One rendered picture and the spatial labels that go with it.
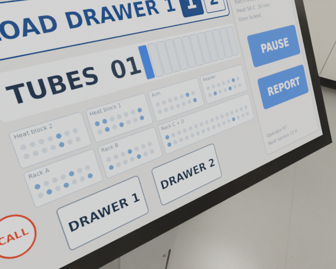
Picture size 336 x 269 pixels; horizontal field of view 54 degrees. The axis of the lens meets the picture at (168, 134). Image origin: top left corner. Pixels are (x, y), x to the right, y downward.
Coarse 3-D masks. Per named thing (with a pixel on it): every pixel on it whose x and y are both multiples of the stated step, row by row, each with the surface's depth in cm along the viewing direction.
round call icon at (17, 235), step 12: (12, 216) 31; (24, 216) 31; (0, 228) 30; (12, 228) 31; (24, 228) 31; (36, 228) 32; (0, 240) 30; (12, 240) 31; (24, 240) 31; (36, 240) 32; (0, 252) 30; (12, 252) 31; (24, 252) 31; (0, 264) 30
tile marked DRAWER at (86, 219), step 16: (96, 192) 34; (112, 192) 35; (128, 192) 36; (64, 208) 33; (80, 208) 34; (96, 208) 34; (112, 208) 35; (128, 208) 36; (144, 208) 37; (64, 224) 33; (80, 224) 34; (96, 224) 35; (112, 224) 35; (80, 240) 34
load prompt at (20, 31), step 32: (32, 0) 31; (64, 0) 33; (96, 0) 34; (128, 0) 36; (160, 0) 38; (192, 0) 40; (224, 0) 43; (0, 32) 30; (32, 32) 31; (64, 32) 33; (96, 32) 34; (128, 32) 36
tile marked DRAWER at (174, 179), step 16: (208, 144) 41; (176, 160) 39; (192, 160) 40; (208, 160) 41; (160, 176) 38; (176, 176) 39; (192, 176) 40; (208, 176) 41; (160, 192) 38; (176, 192) 39
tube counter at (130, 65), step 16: (192, 32) 40; (208, 32) 41; (224, 32) 43; (128, 48) 36; (144, 48) 37; (160, 48) 38; (176, 48) 39; (192, 48) 40; (208, 48) 41; (224, 48) 43; (112, 64) 35; (128, 64) 36; (144, 64) 37; (160, 64) 38; (176, 64) 39; (192, 64) 40; (208, 64) 41; (112, 80) 35; (128, 80) 36; (144, 80) 37
